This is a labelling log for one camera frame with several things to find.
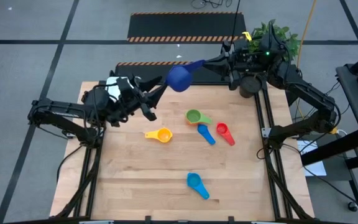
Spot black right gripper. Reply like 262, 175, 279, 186
202, 41, 262, 91

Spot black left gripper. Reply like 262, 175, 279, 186
110, 74, 168, 127

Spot dark blue measuring cup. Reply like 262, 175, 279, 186
165, 59, 205, 93

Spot yellow measuring cup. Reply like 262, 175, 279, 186
144, 127, 174, 144

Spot green measuring cup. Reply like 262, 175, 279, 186
185, 108, 213, 125

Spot orange measuring cup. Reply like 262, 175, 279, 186
185, 113, 213, 126

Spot red measuring cup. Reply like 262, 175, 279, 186
216, 122, 236, 147

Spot small blue measuring cup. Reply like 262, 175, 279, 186
196, 124, 216, 146

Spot light blue measuring cup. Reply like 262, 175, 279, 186
186, 172, 211, 200

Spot white plastic basket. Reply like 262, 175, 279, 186
105, 76, 142, 100

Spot black hazard-striped floor mat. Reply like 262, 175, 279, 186
114, 60, 247, 84
127, 11, 247, 44

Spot black plant pot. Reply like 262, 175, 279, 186
239, 75, 263, 99

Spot green leafy plant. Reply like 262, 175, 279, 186
247, 19, 301, 62

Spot black equipment box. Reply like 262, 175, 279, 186
286, 64, 308, 107

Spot white paper sheet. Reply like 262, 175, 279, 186
296, 139, 328, 177

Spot black cable coil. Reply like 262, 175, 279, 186
191, 0, 233, 9

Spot thin black hanging cable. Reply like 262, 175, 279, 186
230, 0, 241, 44

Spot yellow cable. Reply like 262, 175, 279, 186
296, 0, 318, 69

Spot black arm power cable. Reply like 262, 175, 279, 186
56, 143, 85, 185

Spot black aluminium rig frame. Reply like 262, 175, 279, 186
54, 80, 315, 220

